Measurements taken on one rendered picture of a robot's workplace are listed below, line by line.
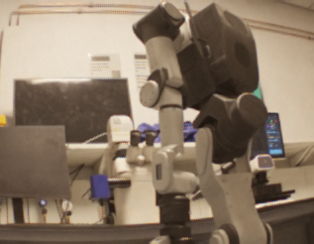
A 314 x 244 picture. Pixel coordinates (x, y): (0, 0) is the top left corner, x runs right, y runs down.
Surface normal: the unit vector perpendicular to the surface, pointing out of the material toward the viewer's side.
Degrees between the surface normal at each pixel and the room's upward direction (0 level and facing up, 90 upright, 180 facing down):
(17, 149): 86
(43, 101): 86
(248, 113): 82
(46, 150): 86
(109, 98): 86
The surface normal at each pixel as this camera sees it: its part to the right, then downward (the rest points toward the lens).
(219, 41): -0.72, -0.19
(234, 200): 0.29, -0.57
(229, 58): 0.69, -0.18
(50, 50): 0.33, -0.33
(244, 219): 0.23, -0.75
